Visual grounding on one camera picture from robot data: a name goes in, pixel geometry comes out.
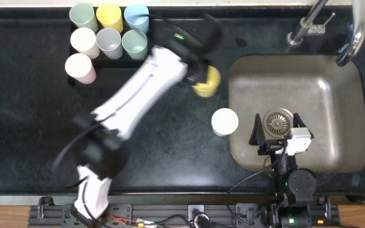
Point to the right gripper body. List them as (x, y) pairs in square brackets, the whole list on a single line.
[(266, 149)]

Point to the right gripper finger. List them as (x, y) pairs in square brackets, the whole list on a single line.
[(299, 122), (258, 133)]

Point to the white cup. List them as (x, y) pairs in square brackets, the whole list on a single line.
[(83, 40), (224, 121)]

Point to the yellow cup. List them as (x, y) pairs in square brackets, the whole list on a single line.
[(215, 82), (108, 14)]

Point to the pink cup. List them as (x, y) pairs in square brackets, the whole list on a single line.
[(78, 66)]

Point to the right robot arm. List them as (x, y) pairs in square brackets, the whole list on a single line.
[(301, 183)]

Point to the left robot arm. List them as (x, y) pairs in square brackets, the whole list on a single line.
[(141, 92)]

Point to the steel sink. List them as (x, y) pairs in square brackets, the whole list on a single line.
[(325, 104)]

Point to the steel tap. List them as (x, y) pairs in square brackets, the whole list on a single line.
[(358, 35)]

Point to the green cup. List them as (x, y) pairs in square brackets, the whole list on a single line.
[(134, 41), (81, 14)]

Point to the black tray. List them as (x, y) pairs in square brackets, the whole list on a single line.
[(106, 74)]

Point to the blue cup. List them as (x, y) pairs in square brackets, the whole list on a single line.
[(136, 16)]

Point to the grey cup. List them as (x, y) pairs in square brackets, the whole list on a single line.
[(108, 40)]

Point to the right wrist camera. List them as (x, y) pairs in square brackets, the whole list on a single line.
[(298, 139)]

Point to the mounting rail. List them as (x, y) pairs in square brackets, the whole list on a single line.
[(160, 213)]

